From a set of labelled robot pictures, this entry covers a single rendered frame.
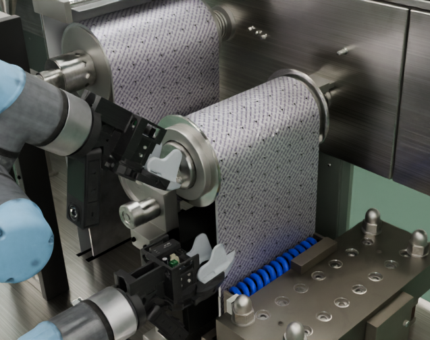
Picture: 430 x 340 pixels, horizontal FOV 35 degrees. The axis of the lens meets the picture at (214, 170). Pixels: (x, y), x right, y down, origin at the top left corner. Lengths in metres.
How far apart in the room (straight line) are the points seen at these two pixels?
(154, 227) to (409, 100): 0.45
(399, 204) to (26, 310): 2.27
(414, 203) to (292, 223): 2.17
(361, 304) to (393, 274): 0.10
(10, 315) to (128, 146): 0.56
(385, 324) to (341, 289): 0.09
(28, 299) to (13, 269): 0.69
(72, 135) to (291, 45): 0.55
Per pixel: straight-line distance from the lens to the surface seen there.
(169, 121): 1.02
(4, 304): 1.37
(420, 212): 3.27
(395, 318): 1.13
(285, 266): 1.16
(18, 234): 0.66
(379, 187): 3.42
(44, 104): 0.79
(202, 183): 0.99
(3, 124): 0.78
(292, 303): 1.10
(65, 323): 0.92
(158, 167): 0.94
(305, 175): 1.16
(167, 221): 1.06
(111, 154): 0.89
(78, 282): 1.39
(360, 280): 1.15
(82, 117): 0.83
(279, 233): 1.16
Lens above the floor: 1.74
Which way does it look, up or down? 30 degrees down
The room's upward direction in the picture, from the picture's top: 2 degrees counter-clockwise
